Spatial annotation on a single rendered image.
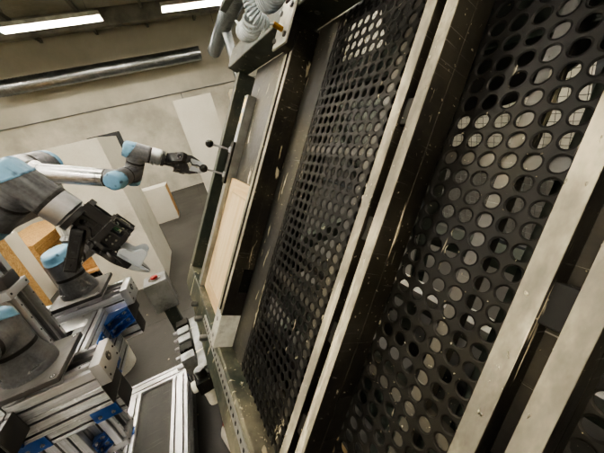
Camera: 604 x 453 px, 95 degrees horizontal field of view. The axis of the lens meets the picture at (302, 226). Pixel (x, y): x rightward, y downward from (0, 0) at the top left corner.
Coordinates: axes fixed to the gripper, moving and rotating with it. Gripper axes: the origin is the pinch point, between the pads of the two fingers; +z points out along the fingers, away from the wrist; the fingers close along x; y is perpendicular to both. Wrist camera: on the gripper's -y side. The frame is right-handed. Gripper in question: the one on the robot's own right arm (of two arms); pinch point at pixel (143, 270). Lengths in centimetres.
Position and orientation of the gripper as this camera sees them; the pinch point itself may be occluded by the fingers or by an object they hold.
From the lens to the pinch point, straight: 84.4
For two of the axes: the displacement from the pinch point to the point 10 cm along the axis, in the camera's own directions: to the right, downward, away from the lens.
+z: 6.1, 6.3, 4.8
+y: 7.0, -7.1, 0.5
